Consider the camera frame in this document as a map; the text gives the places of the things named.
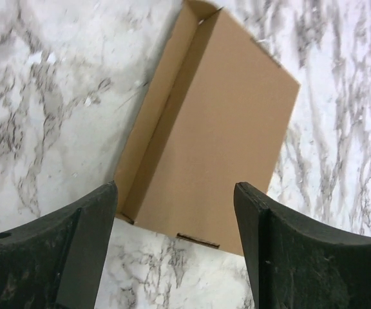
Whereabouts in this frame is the brown cardboard box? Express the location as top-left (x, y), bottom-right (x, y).
top-left (114, 1), bottom-right (300, 255)

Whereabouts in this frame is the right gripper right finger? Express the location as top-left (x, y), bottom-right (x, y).
top-left (234, 182), bottom-right (371, 308)

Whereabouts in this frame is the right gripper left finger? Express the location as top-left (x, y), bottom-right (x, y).
top-left (0, 182), bottom-right (118, 308)

